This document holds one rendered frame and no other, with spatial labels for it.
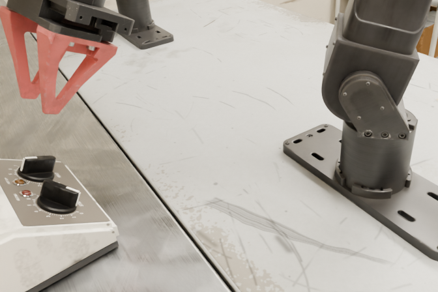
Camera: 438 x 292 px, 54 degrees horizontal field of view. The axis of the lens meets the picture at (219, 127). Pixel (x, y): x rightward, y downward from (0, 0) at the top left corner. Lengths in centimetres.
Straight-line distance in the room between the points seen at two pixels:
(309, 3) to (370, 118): 221
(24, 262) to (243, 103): 34
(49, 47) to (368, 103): 25
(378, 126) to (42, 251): 28
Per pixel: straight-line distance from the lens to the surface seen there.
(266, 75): 66
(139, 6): 87
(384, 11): 34
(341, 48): 35
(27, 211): 38
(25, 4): 38
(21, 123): 65
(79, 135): 58
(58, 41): 35
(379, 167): 40
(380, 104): 35
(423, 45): 244
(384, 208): 41
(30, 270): 37
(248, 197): 43
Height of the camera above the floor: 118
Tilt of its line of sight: 32 degrees down
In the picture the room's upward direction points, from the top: 6 degrees counter-clockwise
